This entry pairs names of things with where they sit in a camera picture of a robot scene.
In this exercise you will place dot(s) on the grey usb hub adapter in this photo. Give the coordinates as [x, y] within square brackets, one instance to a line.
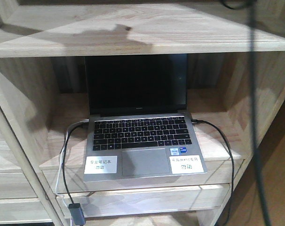
[77, 214]

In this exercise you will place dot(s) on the silver laptop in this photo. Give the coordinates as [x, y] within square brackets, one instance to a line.
[139, 125]

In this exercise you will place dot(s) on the light wooden shelf unit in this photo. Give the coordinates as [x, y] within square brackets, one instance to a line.
[34, 115]

